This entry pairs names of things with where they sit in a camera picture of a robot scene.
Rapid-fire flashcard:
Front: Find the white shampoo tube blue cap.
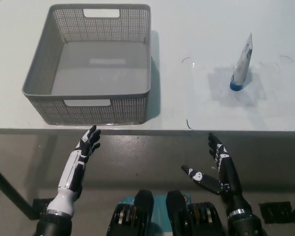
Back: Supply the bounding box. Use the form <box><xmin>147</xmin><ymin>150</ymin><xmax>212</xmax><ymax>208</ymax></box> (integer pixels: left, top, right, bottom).
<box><xmin>229</xmin><ymin>31</ymin><xmax>254</xmax><ymax>92</ymax></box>

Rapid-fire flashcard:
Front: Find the black floor foot plate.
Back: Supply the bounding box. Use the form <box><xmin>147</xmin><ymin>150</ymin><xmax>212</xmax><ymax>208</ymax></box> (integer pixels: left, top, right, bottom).
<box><xmin>259</xmin><ymin>201</ymin><xmax>294</xmax><ymax>218</ymax></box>
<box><xmin>32</xmin><ymin>198</ymin><xmax>52</xmax><ymax>220</ymax></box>

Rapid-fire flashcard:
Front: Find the grey perforated plastic basket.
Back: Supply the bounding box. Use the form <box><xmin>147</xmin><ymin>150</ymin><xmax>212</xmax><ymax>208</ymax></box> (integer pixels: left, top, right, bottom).
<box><xmin>22</xmin><ymin>3</ymin><xmax>153</xmax><ymax>125</ymax></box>

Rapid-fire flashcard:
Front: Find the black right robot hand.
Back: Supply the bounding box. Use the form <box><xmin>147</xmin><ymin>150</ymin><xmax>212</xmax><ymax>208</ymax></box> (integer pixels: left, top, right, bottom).
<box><xmin>181</xmin><ymin>132</ymin><xmax>252</xmax><ymax>218</ymax></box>

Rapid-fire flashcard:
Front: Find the black metal table leg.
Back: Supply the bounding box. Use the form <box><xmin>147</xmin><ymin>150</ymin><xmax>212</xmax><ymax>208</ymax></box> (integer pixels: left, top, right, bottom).
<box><xmin>0</xmin><ymin>159</ymin><xmax>39</xmax><ymax>220</ymax></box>

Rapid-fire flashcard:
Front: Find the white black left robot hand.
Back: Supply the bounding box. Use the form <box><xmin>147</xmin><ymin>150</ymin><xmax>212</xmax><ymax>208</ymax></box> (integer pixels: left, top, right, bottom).
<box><xmin>46</xmin><ymin>124</ymin><xmax>101</xmax><ymax>217</ymax></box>

